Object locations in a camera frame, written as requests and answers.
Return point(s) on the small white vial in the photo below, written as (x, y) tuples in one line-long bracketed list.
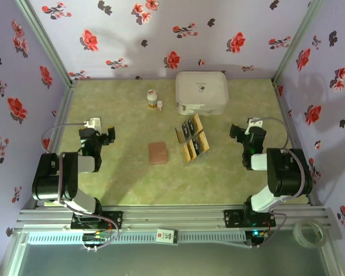
[(160, 105)]

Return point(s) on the small circuit board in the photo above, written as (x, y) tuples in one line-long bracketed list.
[(258, 234), (96, 237)]

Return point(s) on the white square medicine case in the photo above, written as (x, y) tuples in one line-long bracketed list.
[(201, 89)]

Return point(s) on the aluminium corner post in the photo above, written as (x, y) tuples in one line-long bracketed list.
[(46, 43), (294, 43)]

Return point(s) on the pink leather card holder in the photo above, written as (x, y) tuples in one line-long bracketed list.
[(158, 153)]

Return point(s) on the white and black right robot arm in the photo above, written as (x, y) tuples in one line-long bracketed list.
[(284, 172)]

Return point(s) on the aluminium side rail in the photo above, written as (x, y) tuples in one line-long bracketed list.
[(64, 106), (284, 109)]

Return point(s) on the aluminium lower frame bar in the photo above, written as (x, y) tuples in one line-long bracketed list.
[(13, 256), (335, 261)]

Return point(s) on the white pill bottle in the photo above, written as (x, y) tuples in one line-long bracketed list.
[(152, 99)]

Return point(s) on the clear tape roll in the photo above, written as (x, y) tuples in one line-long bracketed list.
[(297, 233)]

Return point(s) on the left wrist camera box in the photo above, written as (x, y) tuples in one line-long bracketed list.
[(93, 123)]

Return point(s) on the tray of black cards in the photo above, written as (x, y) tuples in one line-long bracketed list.
[(189, 128)]

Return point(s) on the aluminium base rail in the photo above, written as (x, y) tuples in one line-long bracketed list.
[(172, 215)]

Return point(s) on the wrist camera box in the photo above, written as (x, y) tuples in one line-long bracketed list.
[(93, 123), (256, 122)]

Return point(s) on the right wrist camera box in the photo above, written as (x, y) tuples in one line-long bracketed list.
[(256, 122)]

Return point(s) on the white label tag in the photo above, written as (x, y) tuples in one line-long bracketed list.
[(166, 236)]

